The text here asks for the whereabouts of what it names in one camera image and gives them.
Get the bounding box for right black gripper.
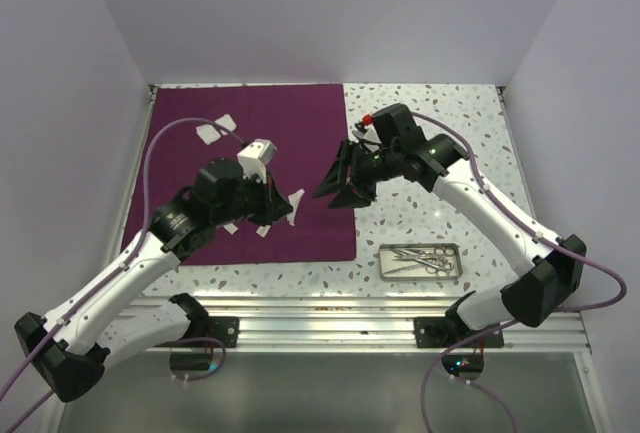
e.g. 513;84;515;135
314;139;402;210

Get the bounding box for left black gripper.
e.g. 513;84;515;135
212;168;292;227

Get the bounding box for white gauze pad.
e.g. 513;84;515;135
215;114;237;132
286;189;305;226
196;124;221;145

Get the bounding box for white strip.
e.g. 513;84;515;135
256;225;271;238
223;223;238;235

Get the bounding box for steel scissors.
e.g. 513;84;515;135
381;264;452;277
393;254;453;271

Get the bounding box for steel forceps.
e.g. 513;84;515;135
391;247;457;261

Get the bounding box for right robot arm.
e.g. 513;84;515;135
314;103;586;348

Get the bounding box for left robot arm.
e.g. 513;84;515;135
14;158;293;403

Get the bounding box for metal tray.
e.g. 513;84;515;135
378;243;462;282

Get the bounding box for purple cloth mat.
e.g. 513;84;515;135
122;84;356;266

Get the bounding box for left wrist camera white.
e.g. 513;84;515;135
236;139;277;183

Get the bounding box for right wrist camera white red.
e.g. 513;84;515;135
353;115;380;147

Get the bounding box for aluminium rail frame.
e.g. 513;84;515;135
118;296;590;354

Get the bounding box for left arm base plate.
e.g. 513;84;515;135
204;316;240;349

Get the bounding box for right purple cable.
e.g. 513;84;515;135
409;111;629;433

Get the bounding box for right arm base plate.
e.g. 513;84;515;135
413;317;473;348

